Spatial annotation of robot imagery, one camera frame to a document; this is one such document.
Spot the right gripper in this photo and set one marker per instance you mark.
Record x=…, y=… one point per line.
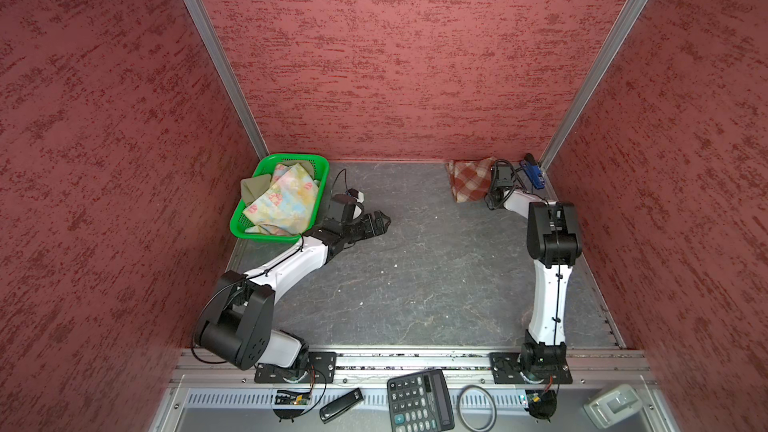
x=493, y=203

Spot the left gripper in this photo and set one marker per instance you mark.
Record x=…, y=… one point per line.
x=380, y=229

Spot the red plaid skirt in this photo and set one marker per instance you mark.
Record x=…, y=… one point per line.
x=470, y=181

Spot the floral pastel skirt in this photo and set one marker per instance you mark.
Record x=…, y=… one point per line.
x=286, y=208

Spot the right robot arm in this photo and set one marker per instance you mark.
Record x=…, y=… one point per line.
x=554, y=243

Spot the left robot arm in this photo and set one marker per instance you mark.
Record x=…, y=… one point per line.
x=235, y=326

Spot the blue clamp tool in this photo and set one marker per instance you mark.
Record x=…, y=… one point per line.
x=533, y=172

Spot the olive green skirt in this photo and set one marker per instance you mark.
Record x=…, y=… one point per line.
x=254, y=187

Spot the black calculator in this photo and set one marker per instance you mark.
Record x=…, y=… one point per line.
x=420, y=402

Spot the black remote stick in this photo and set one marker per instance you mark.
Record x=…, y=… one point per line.
x=341, y=405

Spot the left circuit board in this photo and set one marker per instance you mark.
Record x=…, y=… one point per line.
x=288, y=405

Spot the circuit board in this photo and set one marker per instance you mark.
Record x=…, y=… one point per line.
x=542, y=405
x=288, y=405

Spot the right circuit board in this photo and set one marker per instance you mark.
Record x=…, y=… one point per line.
x=542, y=405

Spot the grey white box device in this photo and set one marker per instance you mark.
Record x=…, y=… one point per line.
x=613, y=406

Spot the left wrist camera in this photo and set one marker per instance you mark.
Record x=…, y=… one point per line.
x=346, y=207

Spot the aluminium front rail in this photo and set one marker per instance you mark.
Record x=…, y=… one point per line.
x=368, y=366

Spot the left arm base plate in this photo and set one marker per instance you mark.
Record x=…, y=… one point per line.
x=324, y=366

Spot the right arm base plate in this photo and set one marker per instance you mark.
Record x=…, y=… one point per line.
x=504, y=367

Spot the right aluminium corner post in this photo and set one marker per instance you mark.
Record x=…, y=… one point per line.
x=620, y=30

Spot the aluminium corner post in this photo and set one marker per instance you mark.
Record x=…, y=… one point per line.
x=620, y=30
x=218, y=56

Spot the left aluminium corner post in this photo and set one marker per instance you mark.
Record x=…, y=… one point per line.
x=218, y=56

